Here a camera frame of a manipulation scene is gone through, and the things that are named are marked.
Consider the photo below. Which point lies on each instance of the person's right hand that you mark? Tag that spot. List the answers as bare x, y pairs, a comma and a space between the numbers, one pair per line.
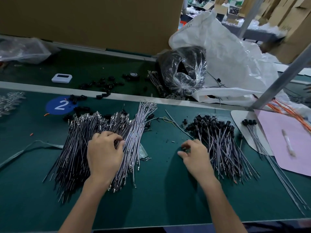
197, 160

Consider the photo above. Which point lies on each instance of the person's left hand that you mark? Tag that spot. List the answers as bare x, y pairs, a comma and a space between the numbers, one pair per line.
104, 157

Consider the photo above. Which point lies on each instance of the black plastic caps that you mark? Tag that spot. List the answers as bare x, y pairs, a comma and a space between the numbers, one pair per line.
99, 85

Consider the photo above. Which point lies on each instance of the person's right forearm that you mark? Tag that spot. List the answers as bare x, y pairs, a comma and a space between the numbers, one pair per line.
221, 206

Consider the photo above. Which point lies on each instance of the person's left forearm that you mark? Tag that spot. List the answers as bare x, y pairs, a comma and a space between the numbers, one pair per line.
80, 208

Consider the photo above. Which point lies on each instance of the small clear plastic piece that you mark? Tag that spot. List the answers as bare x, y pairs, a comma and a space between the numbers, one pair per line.
143, 152

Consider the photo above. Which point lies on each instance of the blue round number sticker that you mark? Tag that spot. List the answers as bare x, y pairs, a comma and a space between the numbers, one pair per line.
61, 105

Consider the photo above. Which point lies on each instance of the clear plastic strip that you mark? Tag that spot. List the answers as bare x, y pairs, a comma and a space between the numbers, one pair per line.
26, 148

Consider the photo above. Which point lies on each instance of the pink paper sheet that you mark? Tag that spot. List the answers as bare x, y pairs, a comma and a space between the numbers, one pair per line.
283, 143

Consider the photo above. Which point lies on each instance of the small white timer device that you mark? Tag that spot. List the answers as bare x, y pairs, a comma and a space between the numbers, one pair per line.
61, 78

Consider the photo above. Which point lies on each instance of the clear bag with black contents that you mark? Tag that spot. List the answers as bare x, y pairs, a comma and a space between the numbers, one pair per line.
182, 70

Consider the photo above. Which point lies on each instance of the large white plastic sack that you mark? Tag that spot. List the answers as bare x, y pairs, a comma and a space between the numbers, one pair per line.
228, 55

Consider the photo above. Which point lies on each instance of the crumpled clear plastic bag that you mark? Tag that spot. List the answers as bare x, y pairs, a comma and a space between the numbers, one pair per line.
24, 50

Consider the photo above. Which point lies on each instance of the brown cardboard panel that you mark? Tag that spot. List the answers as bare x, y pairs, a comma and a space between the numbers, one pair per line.
97, 21

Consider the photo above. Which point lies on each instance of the stack of cardboard boxes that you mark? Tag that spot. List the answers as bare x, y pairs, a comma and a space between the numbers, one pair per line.
293, 25

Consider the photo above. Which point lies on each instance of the grey metal frame post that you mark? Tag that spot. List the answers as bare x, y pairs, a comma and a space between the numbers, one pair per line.
250, 16
281, 77

